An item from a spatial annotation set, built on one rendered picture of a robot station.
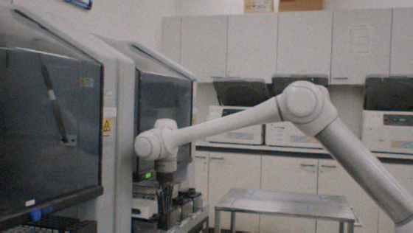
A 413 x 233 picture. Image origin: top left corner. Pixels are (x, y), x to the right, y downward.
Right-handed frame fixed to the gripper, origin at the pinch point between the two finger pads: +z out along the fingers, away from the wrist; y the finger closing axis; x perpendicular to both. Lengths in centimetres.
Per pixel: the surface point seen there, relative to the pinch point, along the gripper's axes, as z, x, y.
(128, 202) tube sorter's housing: -9.3, -10.3, 11.2
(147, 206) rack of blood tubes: -6.6, -5.2, 4.9
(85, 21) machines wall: -110, -120, -119
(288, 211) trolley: -1, 46, -28
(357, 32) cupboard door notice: -117, 78, -258
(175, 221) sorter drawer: 4.3, -1.5, -15.5
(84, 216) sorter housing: -8.8, -15.4, 32.6
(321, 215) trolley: -1, 60, -28
